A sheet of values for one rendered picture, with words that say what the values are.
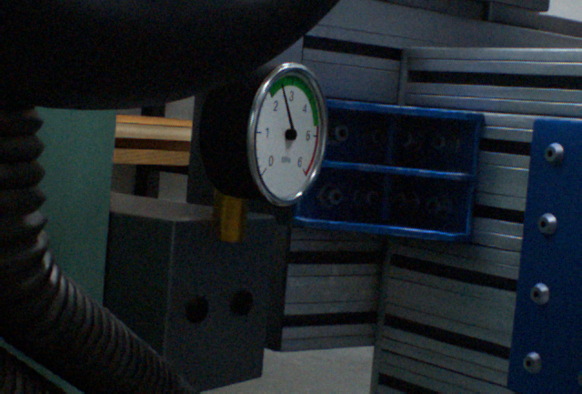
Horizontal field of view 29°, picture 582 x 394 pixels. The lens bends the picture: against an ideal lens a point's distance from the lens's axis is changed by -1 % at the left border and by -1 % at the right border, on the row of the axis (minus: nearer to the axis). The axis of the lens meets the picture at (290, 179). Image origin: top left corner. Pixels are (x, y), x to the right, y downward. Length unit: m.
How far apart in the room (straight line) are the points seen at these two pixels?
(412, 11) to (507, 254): 0.20
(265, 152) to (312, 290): 0.34
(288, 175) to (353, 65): 0.32
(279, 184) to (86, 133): 0.09
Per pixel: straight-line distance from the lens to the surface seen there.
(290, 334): 0.81
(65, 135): 0.49
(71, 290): 0.31
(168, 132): 3.40
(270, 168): 0.50
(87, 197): 0.50
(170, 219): 0.49
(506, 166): 0.77
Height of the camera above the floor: 0.67
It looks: 3 degrees down
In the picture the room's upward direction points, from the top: 5 degrees clockwise
